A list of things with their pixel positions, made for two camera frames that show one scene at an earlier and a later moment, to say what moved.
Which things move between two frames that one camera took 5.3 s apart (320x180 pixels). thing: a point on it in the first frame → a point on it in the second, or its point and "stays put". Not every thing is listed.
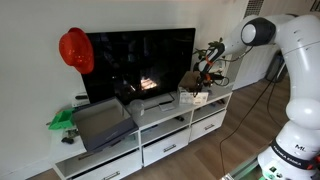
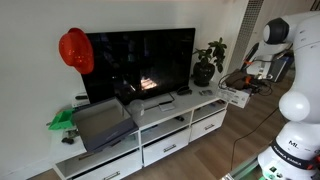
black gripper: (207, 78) → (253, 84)
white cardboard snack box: (187, 89) → (232, 96)
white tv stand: (162, 128) stays put
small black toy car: (67, 140) stays put
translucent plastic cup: (137, 108) stays put
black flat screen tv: (138, 64) stays put
